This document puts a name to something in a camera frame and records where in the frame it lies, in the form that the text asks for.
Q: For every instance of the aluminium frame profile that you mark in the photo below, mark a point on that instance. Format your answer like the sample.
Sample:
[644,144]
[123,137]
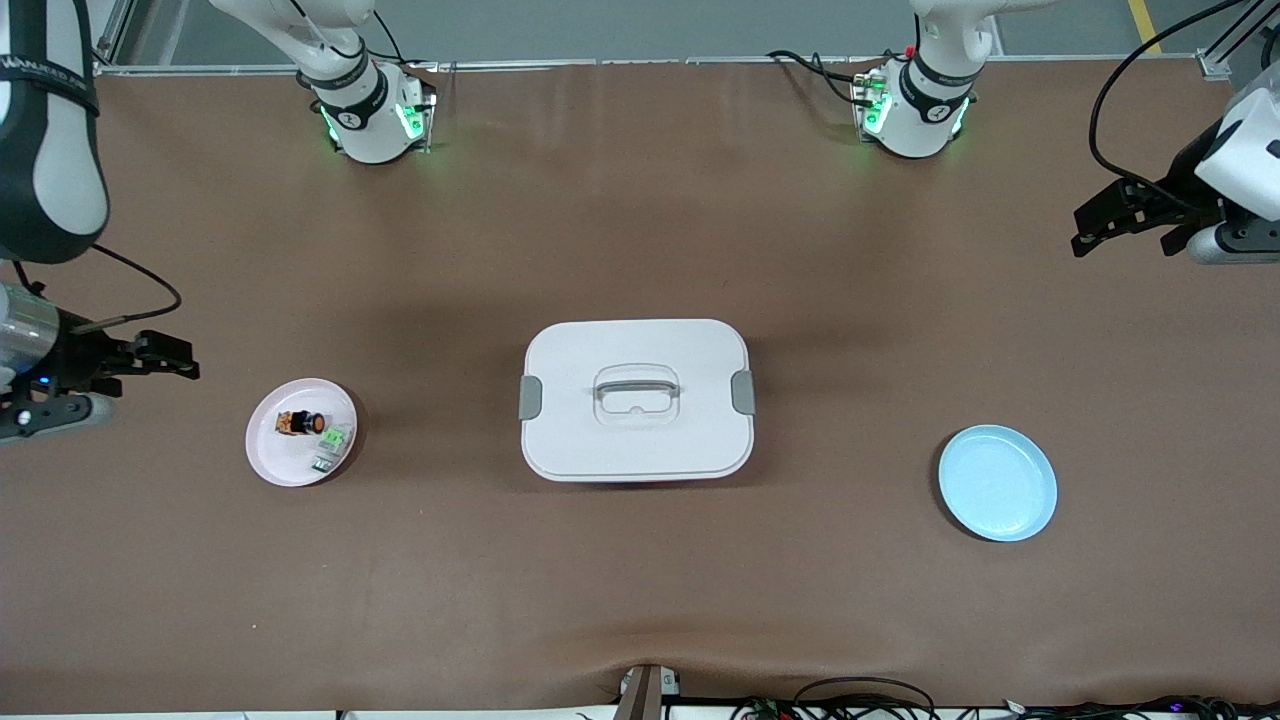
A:
[112,35]
[1225,50]

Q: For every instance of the light blue round plate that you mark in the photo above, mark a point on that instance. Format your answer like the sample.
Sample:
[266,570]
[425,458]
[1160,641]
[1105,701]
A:
[998,485]

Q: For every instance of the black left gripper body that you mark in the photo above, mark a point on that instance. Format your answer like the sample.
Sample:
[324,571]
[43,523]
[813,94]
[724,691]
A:
[1184,182]

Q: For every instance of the pink round plate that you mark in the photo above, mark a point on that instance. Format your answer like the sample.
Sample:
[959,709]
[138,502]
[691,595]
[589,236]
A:
[280,455]

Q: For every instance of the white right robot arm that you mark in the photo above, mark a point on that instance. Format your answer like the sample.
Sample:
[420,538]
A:
[50,130]

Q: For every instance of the green push-button switch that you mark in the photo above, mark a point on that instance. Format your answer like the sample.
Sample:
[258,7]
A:
[333,447]

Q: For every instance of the white lidded storage box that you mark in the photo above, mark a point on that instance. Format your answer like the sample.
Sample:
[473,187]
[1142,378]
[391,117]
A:
[640,440]

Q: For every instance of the orange push-button switch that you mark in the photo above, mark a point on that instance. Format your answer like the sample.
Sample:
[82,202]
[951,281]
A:
[303,423]

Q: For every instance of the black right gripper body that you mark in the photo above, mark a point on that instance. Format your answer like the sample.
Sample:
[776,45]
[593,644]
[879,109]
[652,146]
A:
[78,359]

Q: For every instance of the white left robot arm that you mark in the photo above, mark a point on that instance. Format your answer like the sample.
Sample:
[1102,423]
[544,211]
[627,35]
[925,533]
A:
[925,100]

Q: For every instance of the brown table cover mat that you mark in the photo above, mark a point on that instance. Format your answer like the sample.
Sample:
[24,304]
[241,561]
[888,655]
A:
[640,600]

